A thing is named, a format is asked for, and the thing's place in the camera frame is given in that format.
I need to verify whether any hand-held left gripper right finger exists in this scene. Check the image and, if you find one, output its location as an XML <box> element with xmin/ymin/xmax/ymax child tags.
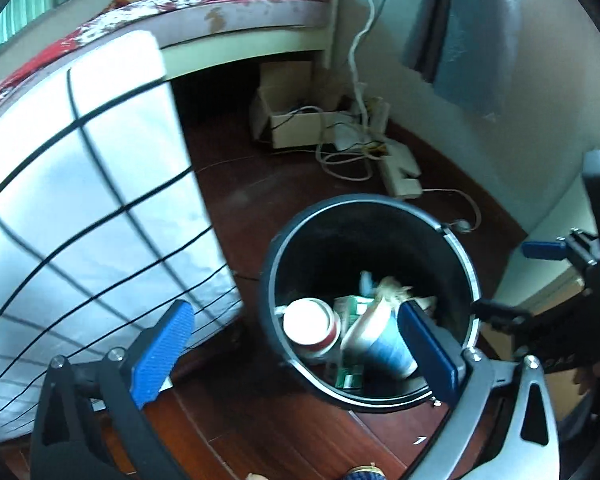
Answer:
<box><xmin>396</xmin><ymin>302</ymin><xmax>572</xmax><ymax>480</ymax></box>

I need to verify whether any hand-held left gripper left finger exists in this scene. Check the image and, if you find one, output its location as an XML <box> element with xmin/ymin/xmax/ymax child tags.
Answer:
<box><xmin>29</xmin><ymin>298</ymin><xmax>196</xmax><ymax>480</ymax></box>

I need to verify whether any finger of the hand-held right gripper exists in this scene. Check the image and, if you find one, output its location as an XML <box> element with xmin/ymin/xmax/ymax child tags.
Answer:
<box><xmin>521</xmin><ymin>228</ymin><xmax>600</xmax><ymax>267</ymax></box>
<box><xmin>472</xmin><ymin>298</ymin><xmax>537</xmax><ymax>334</ymax></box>

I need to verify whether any blue white paper cup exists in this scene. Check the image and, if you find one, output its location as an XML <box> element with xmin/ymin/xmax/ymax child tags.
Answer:
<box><xmin>342</xmin><ymin>300</ymin><xmax>419</xmax><ymax>379</ymax></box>

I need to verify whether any beige paper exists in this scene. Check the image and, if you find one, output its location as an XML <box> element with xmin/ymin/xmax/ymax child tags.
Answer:
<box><xmin>374</xmin><ymin>275</ymin><xmax>439</xmax><ymax>312</ymax></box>

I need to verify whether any green white carton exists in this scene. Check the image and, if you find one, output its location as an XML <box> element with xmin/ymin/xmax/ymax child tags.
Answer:
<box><xmin>329</xmin><ymin>294</ymin><xmax>377</xmax><ymax>392</ymax></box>

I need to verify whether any red paper cup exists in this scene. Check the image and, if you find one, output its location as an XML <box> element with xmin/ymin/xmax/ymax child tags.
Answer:
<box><xmin>282</xmin><ymin>297</ymin><xmax>342</xmax><ymax>362</ymax></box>

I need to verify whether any black trash bin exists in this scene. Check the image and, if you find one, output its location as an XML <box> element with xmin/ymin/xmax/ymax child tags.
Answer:
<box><xmin>257</xmin><ymin>193</ymin><xmax>481</xmax><ymax>414</ymax></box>

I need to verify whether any beige power strip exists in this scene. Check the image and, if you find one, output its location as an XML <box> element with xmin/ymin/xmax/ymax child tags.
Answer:
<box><xmin>379</xmin><ymin>141</ymin><xmax>424</xmax><ymax>199</ymax></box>

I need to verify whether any checkered white tablecloth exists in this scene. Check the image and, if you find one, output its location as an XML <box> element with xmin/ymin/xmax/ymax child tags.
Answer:
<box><xmin>0</xmin><ymin>29</ymin><xmax>246</xmax><ymax>444</ymax></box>

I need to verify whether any grey blue curtain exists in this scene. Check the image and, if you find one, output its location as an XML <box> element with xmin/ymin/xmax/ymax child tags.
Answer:
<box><xmin>399</xmin><ymin>0</ymin><xmax>522</xmax><ymax>112</ymax></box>

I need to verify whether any cardboard box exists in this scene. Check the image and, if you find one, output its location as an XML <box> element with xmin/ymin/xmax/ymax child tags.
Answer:
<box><xmin>249</xmin><ymin>59</ymin><xmax>352</xmax><ymax>151</ymax></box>

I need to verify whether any red white headboard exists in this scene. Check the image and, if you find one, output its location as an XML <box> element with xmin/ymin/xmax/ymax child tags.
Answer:
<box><xmin>322</xmin><ymin>0</ymin><xmax>349</xmax><ymax>69</ymax></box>

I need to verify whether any sliding window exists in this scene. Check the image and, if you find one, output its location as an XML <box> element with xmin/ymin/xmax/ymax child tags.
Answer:
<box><xmin>0</xmin><ymin>0</ymin><xmax>82</xmax><ymax>62</ymax></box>

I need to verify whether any thin white earphone cable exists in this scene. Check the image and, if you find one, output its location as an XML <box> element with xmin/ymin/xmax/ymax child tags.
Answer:
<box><xmin>419</xmin><ymin>187</ymin><xmax>482</xmax><ymax>234</ymax></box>

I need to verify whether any thick white cable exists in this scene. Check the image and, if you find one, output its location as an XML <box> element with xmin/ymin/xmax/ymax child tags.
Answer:
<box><xmin>346</xmin><ymin>0</ymin><xmax>382</xmax><ymax>127</ymax></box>

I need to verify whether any cream bed frame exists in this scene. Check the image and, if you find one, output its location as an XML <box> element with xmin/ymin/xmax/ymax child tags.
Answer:
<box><xmin>159</xmin><ymin>24</ymin><xmax>342</xmax><ymax>82</ymax></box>

